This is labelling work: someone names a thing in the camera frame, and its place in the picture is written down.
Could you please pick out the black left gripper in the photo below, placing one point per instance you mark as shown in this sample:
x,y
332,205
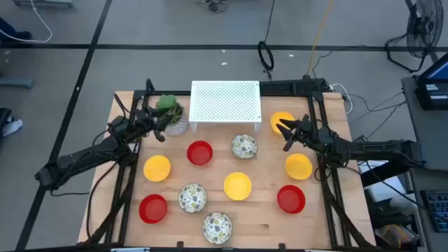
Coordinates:
x,y
148,120

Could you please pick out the translucent bag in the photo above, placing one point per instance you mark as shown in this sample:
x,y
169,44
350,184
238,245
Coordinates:
x,y
395,235

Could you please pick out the red mini bowl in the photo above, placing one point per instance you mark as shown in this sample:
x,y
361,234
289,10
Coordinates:
x,y
199,152
291,199
153,208

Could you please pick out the black desktop device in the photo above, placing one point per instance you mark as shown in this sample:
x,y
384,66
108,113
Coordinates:
x,y
430,99

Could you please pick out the black floor fan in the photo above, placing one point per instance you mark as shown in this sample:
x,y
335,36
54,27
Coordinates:
x,y
423,28

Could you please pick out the white metal bracket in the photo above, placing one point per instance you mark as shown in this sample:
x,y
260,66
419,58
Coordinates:
x,y
130,250

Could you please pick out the black frame clamp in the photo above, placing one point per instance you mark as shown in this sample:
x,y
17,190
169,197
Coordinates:
x,y
281,246
180,244

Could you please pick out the white box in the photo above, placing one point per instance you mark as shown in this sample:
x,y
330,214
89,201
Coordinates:
x,y
383,190

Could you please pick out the computer monitor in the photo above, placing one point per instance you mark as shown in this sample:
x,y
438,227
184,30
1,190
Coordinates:
x,y
439,71

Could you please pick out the white leaf-patterned mini bowl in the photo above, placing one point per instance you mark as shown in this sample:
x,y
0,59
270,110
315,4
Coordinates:
x,y
192,197
217,227
244,146

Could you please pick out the grey desk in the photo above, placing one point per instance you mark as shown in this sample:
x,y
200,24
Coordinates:
x,y
420,140
416,224

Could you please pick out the green plant in grey pot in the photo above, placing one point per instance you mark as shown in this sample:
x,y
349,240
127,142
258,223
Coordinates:
x,y
167,102

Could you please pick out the black keyboard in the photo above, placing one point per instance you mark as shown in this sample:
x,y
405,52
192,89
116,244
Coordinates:
x,y
437,210

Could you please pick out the person's foot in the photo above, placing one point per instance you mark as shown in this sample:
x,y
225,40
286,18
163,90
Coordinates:
x,y
12,126
10,32

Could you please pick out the white perforated metal shelf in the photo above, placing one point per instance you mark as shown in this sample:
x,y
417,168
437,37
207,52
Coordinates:
x,y
224,101

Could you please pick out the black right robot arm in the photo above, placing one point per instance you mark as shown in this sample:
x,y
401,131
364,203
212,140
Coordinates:
x,y
378,147

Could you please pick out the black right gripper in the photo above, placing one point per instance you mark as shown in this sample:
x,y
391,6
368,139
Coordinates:
x,y
309,134

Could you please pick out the yellow mini bowl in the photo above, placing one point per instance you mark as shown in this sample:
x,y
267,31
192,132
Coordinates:
x,y
298,166
157,168
237,185
278,117

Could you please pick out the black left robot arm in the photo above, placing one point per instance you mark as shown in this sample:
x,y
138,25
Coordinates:
x,y
80,155

